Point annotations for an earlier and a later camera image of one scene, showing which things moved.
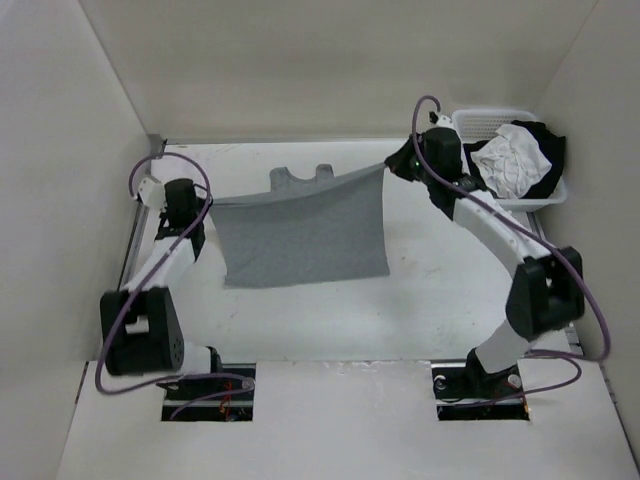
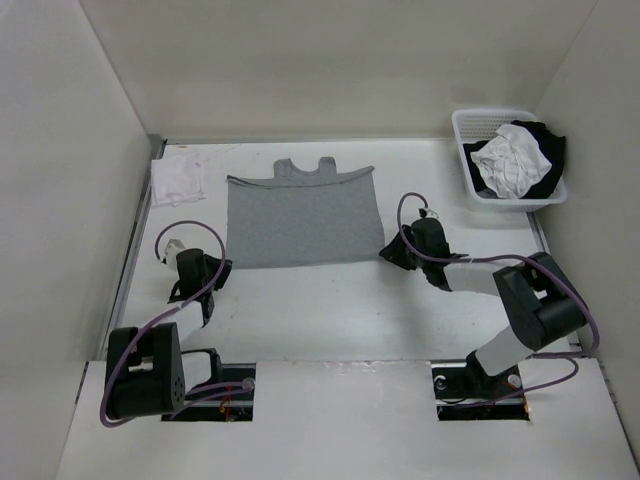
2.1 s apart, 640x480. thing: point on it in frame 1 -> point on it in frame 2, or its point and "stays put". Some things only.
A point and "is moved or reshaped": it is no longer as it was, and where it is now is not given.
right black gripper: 398,161 -> 393,253
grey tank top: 302,231 is moved or reshaped
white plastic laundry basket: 480,124 stays put
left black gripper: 201,203 -> 223,275
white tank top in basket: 510,162 stays put
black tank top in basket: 552,145 stays put
